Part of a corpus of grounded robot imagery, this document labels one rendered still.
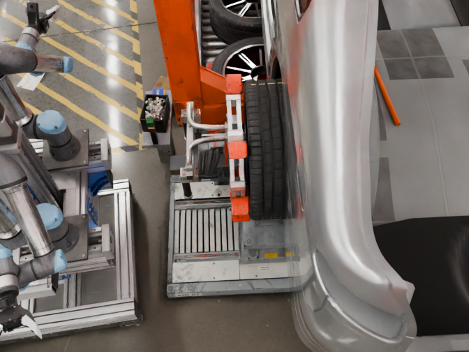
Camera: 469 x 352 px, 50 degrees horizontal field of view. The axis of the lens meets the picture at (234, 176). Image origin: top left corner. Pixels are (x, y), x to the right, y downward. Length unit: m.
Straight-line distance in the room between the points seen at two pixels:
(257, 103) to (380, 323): 1.07
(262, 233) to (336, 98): 1.54
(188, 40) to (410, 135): 1.10
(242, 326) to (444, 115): 1.52
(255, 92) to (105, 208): 1.31
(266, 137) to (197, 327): 1.28
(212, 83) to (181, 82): 0.18
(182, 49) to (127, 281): 1.25
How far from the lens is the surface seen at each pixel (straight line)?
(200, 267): 2.93
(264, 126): 2.06
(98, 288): 2.85
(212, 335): 2.88
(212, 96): 2.74
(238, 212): 2.15
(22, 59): 2.16
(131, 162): 3.46
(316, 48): 1.55
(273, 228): 2.86
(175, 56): 2.51
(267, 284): 2.88
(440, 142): 2.35
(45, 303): 2.91
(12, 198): 1.84
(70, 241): 2.25
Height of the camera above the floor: 2.77
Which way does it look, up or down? 57 degrees down
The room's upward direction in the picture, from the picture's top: 3 degrees counter-clockwise
